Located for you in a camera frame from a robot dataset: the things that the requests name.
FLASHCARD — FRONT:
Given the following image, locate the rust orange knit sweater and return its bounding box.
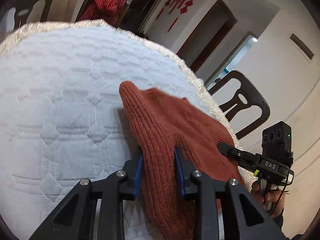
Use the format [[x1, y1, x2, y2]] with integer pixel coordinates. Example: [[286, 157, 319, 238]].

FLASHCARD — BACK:
[[119, 81, 242, 239]]

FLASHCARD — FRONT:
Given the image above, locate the person's right hand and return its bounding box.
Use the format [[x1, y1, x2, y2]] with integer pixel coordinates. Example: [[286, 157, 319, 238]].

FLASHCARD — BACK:
[[250, 181, 285, 218]]

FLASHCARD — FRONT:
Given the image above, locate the dark wooden chair right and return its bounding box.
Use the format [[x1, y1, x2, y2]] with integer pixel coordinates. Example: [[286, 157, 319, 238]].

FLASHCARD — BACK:
[[208, 70, 271, 140]]

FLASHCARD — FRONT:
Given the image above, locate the dark wooden chair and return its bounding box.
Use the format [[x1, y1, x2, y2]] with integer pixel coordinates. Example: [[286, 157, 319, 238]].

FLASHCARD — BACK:
[[9, 0, 53, 31], [208, 70, 271, 140]]

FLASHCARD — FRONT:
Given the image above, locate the white quilted lace tablecloth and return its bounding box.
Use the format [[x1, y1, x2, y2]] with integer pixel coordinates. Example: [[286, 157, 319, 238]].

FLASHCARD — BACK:
[[0, 19, 253, 240]]

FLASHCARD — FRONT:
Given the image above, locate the red Chinese knot decoration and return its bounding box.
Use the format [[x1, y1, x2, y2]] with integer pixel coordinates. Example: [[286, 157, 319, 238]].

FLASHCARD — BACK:
[[156, 0, 194, 33]]

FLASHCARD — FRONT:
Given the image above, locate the red checked cloth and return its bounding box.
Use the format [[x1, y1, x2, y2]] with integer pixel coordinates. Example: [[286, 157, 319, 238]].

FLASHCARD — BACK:
[[78, 0, 128, 27]]

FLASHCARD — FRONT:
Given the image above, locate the dark chair with red cloth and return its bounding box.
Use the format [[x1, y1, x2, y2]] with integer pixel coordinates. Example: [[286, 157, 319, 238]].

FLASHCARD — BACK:
[[75, 0, 131, 28]]

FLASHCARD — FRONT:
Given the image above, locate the dark wooden chair left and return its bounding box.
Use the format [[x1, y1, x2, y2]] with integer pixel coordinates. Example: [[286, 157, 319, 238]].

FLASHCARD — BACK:
[[9, 0, 53, 31]]

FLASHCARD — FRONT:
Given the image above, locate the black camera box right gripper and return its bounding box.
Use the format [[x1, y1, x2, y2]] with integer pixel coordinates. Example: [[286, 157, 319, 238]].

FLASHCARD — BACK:
[[261, 121, 292, 157]]

